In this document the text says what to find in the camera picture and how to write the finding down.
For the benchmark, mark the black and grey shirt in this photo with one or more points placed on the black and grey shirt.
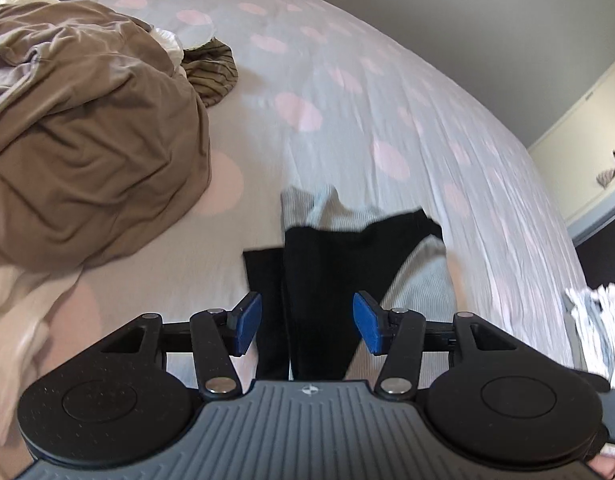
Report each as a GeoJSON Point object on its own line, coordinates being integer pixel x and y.
{"type": "Point", "coordinates": [337, 270]}

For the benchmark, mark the olive striped garment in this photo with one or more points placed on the olive striped garment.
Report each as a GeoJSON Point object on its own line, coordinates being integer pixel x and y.
{"type": "Point", "coordinates": [212, 72]}

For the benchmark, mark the white ribbed cloth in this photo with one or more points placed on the white ribbed cloth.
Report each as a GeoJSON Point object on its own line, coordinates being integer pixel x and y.
{"type": "Point", "coordinates": [600, 330]}

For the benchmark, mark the bed with pink dotted sheet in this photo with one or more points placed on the bed with pink dotted sheet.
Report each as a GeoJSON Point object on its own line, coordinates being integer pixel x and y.
{"type": "Point", "coordinates": [362, 85]}

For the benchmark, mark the cream door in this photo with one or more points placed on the cream door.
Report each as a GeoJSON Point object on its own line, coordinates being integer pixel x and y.
{"type": "Point", "coordinates": [587, 135]}

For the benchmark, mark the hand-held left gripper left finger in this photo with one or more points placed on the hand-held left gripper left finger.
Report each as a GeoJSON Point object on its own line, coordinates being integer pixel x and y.
{"type": "Point", "coordinates": [248, 322]}

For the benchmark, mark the person's leg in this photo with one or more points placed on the person's leg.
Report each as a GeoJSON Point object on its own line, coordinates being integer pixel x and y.
{"type": "Point", "coordinates": [612, 469]}

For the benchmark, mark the grey hanging pouch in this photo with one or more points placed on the grey hanging pouch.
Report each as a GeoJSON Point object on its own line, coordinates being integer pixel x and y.
{"type": "Point", "coordinates": [612, 175]}

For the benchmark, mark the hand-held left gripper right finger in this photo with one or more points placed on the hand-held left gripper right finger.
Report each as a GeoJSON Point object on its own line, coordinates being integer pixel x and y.
{"type": "Point", "coordinates": [370, 322]}

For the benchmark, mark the beige garment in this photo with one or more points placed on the beige garment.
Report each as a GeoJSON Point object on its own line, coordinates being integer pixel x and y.
{"type": "Point", "coordinates": [87, 135]}

